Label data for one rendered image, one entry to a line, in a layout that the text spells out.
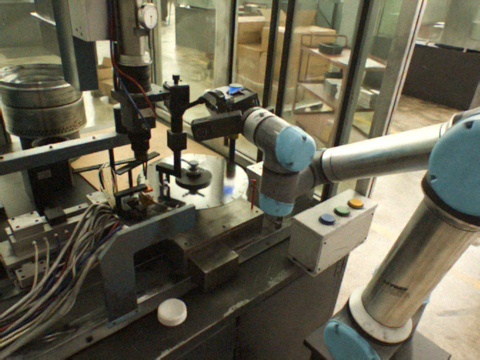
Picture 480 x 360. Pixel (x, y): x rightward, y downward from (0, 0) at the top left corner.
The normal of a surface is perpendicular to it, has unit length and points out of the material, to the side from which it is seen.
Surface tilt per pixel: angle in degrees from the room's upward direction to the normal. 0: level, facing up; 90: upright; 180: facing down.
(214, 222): 0
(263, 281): 0
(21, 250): 90
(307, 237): 90
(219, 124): 98
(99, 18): 90
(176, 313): 1
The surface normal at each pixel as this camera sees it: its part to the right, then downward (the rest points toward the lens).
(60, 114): 0.71, 0.39
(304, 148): 0.52, 0.47
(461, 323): 0.07, -0.87
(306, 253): -0.76, 0.28
